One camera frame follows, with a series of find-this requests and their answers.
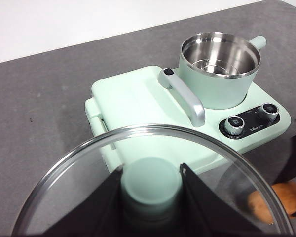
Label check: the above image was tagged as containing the silver control knob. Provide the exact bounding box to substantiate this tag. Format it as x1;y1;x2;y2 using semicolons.
258;103;279;122
223;116;245;137

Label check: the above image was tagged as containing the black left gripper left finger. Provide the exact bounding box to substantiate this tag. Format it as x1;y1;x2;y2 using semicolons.
42;169;125;237

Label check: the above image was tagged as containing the mint green pot with handle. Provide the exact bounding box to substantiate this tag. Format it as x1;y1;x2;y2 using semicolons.
179;32;267;110

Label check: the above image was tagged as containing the glass pot lid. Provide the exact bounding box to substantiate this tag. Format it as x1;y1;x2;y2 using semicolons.
11;124;294;237

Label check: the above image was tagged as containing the green griddle lid, silver handle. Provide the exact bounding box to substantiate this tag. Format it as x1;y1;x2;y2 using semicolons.
85;65;206;171

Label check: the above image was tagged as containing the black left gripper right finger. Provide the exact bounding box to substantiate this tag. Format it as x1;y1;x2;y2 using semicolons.
179;163;265;237

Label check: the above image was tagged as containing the brown potato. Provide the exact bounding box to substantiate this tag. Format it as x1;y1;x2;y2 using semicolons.
246;182;296;223

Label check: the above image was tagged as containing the mint green breakfast machine base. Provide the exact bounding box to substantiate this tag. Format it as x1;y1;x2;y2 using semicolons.
85;66;292;175

